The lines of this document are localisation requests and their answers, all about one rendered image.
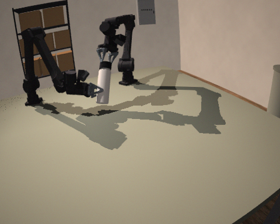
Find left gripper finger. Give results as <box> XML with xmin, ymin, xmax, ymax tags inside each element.
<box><xmin>108</xmin><ymin>52</ymin><xmax>118</xmax><ymax>63</ymax></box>
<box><xmin>97</xmin><ymin>48</ymin><xmax>107</xmax><ymax>62</ymax></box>

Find black bottle cap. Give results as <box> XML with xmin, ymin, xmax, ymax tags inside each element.
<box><xmin>99</xmin><ymin>61</ymin><xmax>112</xmax><ymax>70</ymax></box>

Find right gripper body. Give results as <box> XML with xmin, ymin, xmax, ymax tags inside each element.
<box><xmin>75</xmin><ymin>83</ymin><xmax>90</xmax><ymax>97</ymax></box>

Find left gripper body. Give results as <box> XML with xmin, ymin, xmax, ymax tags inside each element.
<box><xmin>97</xmin><ymin>43</ymin><xmax>118</xmax><ymax>53</ymax></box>

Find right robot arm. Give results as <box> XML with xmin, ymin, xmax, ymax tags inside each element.
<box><xmin>21</xmin><ymin>26</ymin><xmax>90</xmax><ymax>106</ymax></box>

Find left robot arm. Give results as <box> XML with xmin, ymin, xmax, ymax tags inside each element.
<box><xmin>99</xmin><ymin>14</ymin><xmax>138</xmax><ymax>86</ymax></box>

